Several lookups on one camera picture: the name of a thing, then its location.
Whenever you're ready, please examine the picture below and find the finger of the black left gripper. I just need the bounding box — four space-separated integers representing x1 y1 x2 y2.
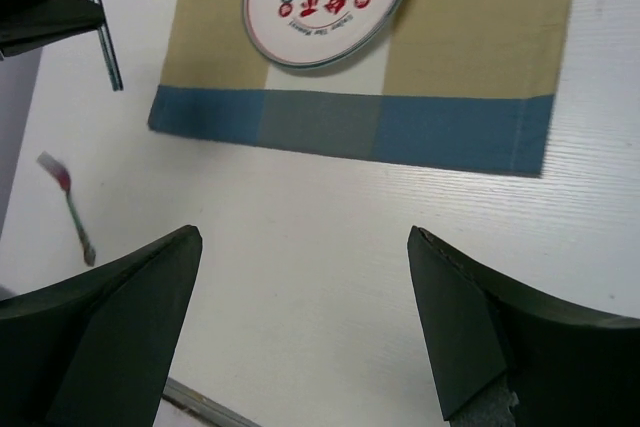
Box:
1 0 104 58

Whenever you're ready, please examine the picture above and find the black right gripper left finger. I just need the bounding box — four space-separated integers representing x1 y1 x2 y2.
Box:
1 226 202 426

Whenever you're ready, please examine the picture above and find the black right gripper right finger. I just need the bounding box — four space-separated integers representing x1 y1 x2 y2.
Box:
407 227 639 426

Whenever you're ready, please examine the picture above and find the iridescent teal knife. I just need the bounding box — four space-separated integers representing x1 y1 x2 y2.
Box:
91 0 124 92

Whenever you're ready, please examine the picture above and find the iridescent fork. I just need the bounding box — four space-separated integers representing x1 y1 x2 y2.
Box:
37 152 96 267

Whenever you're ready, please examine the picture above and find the blue beige cloth placemat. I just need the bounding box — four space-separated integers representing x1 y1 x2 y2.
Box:
148 0 572 176

